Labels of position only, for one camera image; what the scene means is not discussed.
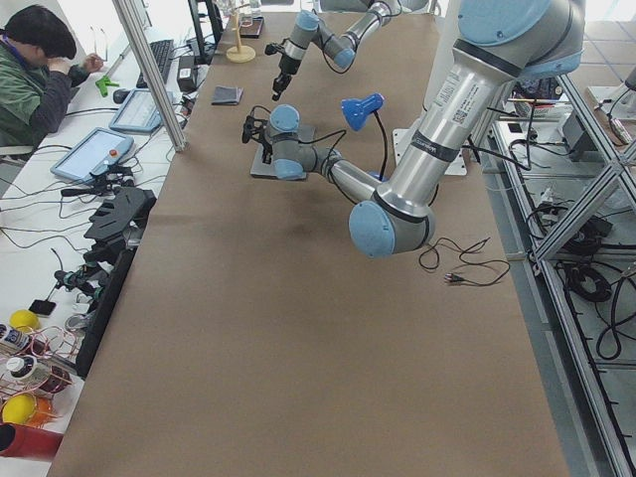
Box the black keyboard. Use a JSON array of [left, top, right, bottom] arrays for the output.
[[149, 40, 174, 83]]

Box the blue teach pendant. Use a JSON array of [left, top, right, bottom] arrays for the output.
[[50, 127, 133, 183], [108, 88, 163, 134]]

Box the black stepped rack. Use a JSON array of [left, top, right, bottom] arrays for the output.
[[74, 186, 158, 379]]

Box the far blue teach pendant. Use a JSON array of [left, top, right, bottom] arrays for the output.
[[108, 88, 163, 134]]

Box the aluminium frame post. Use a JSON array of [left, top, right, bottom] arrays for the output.
[[112, 0, 187, 152]]

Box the black lamp power cable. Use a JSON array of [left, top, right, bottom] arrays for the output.
[[418, 237, 512, 288]]

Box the black box with label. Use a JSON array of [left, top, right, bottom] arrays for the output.
[[177, 55, 198, 93]]

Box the dark tray with red interior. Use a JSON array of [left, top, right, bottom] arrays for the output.
[[239, 17, 264, 39]]

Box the red cylinder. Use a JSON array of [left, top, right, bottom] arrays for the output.
[[1, 423, 64, 462]]

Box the yellow ball near phone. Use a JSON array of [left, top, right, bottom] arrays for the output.
[[9, 309, 41, 331]]

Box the folded grey cloth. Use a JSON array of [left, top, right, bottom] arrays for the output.
[[211, 85, 243, 105]]

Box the aluminium side frame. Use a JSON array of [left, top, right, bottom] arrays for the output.
[[484, 65, 635, 476]]

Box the wooden stand with round base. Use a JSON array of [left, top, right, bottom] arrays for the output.
[[226, 1, 256, 64]]

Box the near blue teach pendant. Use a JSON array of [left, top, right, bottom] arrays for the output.
[[50, 127, 133, 183]]

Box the blue desk lamp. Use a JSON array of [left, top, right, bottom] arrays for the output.
[[341, 92, 389, 182]]

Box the green tool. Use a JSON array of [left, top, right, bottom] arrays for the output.
[[95, 76, 119, 97]]

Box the grey laptop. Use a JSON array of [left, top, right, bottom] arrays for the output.
[[250, 124, 315, 181]]

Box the seated person in green vest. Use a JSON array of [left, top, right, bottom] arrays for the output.
[[1, 5, 103, 148]]

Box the black computer mouse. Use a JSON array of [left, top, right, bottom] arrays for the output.
[[112, 88, 130, 104]]

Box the yellow ball in orange holder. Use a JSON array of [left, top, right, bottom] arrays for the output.
[[1, 394, 37, 425]]

